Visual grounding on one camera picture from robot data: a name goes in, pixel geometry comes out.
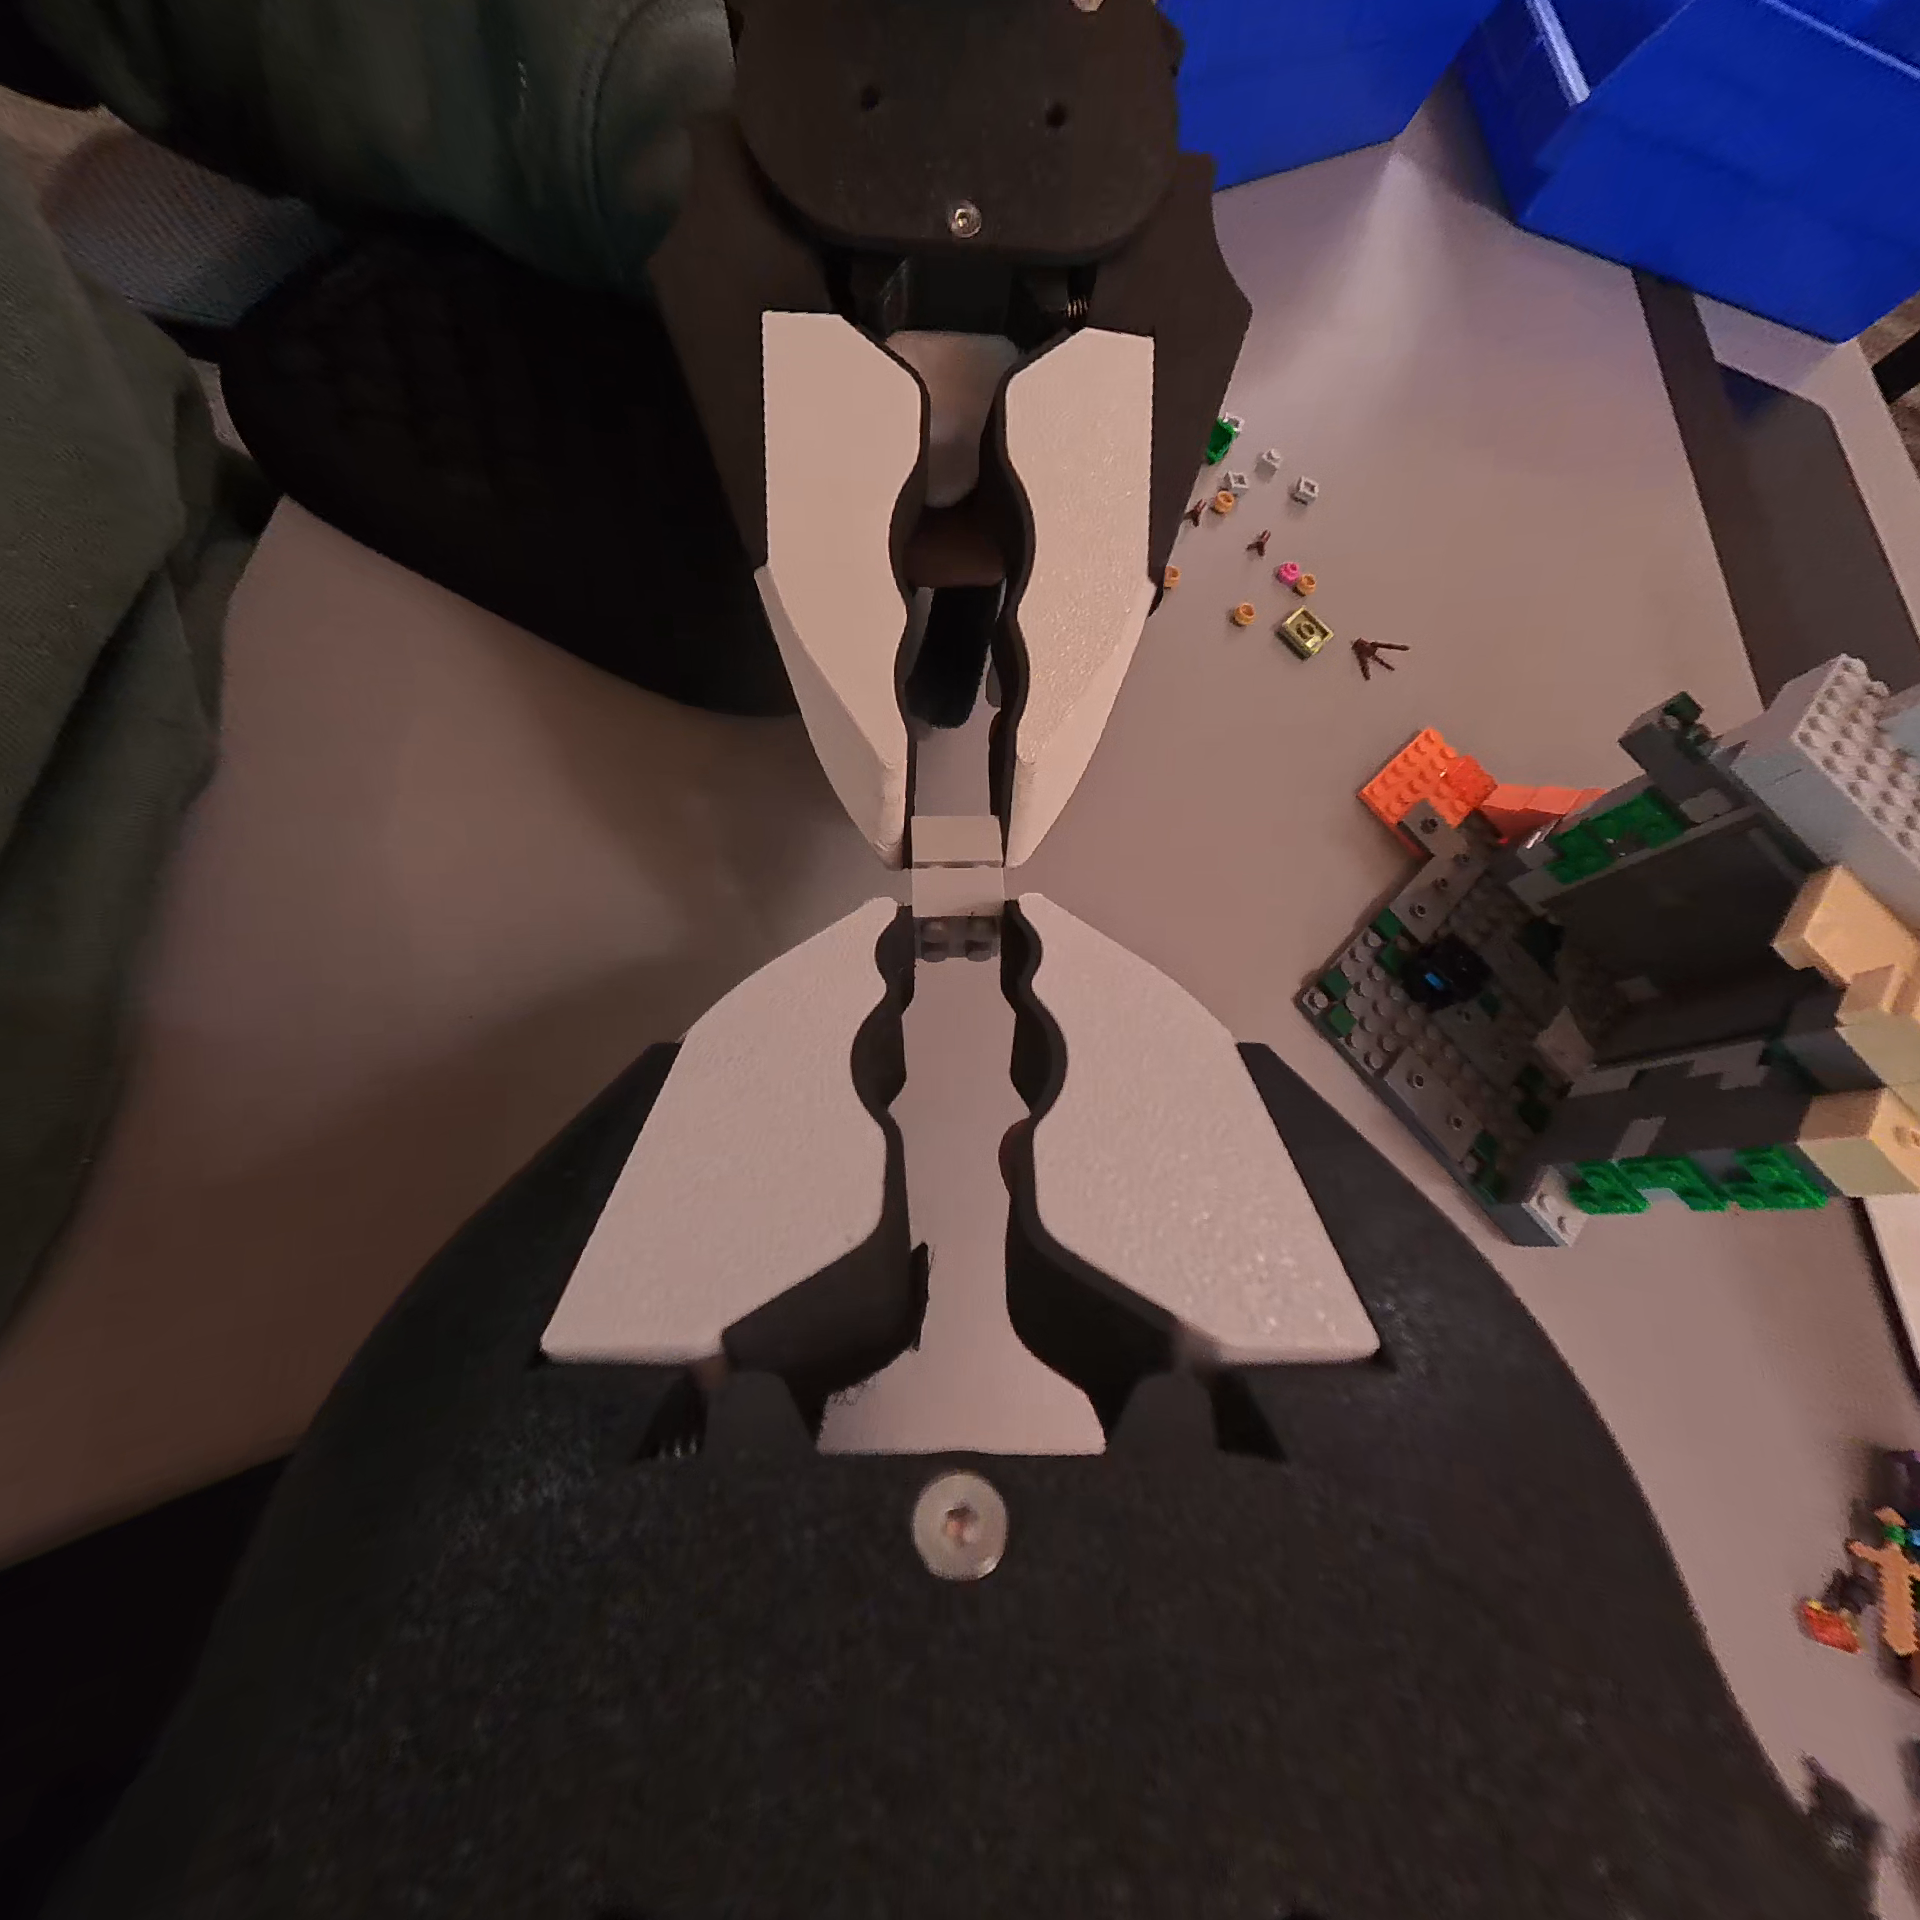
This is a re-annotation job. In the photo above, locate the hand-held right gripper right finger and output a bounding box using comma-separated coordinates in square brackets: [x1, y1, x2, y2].
[1002, 894, 1385, 1425]

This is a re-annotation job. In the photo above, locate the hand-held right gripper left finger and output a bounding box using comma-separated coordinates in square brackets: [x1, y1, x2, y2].
[537, 895, 924, 1425]

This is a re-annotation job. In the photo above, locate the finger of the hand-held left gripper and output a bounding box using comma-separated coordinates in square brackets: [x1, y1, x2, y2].
[996, 326, 1161, 867]
[759, 309, 934, 872]

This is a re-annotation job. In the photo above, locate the grey square toy brick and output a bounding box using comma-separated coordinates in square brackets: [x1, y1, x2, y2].
[910, 866, 1005, 962]

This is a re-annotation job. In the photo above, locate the person's left forearm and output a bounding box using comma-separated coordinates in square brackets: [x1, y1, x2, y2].
[45, 0, 746, 323]

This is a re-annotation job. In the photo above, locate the grey desk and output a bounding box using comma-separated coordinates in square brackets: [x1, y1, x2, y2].
[0, 74, 1920, 1847]

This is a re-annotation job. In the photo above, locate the blue plastic bin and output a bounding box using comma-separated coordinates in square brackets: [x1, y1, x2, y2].
[1463, 0, 1920, 429]
[1171, 0, 1508, 194]

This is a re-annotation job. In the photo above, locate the grey toy brick castle model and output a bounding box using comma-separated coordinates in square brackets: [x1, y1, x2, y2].
[1295, 651, 1920, 1250]

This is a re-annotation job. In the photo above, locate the person's green sweatshirt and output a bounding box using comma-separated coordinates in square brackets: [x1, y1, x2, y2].
[0, 89, 294, 1321]

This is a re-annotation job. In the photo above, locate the pile of colourful toy bricks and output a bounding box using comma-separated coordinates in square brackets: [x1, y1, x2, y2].
[1799, 1440, 1920, 1695]

